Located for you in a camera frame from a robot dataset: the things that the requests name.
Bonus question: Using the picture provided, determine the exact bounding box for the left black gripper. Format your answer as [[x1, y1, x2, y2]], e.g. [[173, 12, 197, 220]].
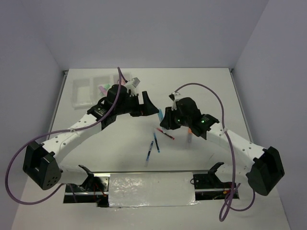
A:
[[115, 91, 158, 117]]

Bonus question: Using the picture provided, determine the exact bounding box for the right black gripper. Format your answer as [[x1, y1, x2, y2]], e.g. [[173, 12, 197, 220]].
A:
[[160, 105, 191, 129]]

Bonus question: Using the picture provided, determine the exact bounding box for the orange highlighter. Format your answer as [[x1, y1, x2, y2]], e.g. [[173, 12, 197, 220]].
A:
[[187, 128, 193, 144]]

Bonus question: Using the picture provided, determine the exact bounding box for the red gel pen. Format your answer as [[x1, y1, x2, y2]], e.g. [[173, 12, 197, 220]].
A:
[[156, 128, 175, 140]]

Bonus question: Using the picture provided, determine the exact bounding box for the blue highlighter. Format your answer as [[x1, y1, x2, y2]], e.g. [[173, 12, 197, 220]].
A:
[[158, 109, 164, 123]]

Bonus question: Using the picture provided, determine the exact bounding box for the teal gel pen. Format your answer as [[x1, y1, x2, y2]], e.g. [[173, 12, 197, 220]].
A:
[[153, 127, 160, 153]]

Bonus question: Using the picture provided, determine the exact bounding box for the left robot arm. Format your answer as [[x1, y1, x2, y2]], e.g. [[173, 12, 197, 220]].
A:
[[23, 84, 158, 191]]

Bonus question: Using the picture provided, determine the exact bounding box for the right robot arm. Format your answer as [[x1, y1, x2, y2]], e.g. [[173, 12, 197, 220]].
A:
[[160, 93, 285, 196]]

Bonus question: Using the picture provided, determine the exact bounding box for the dark blue gel pen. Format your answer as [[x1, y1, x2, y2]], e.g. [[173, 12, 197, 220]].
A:
[[144, 141, 154, 167]]

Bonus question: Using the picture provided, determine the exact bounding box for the white three-compartment tray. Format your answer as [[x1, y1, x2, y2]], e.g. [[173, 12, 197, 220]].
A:
[[71, 73, 119, 109]]

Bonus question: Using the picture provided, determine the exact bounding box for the silver foil cover plate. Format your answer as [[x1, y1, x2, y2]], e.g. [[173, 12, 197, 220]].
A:
[[108, 172, 198, 207]]

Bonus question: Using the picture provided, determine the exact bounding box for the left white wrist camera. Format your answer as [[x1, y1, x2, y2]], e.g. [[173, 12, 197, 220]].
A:
[[124, 78, 140, 94]]

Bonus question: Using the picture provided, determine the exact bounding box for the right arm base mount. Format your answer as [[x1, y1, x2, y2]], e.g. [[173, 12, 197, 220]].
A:
[[190, 162, 231, 201]]

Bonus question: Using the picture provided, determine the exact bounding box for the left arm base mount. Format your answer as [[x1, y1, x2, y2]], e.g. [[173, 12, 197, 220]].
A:
[[63, 165, 110, 207]]

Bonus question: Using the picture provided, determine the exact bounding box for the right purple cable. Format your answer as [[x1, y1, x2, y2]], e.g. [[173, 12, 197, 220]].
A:
[[174, 83, 255, 222]]

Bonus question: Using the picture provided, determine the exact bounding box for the purple cable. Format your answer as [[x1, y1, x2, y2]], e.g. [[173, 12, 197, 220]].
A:
[[174, 83, 255, 222], [4, 66, 131, 206]]

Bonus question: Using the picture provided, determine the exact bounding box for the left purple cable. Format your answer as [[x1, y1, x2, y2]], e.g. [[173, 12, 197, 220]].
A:
[[4, 66, 131, 206]]

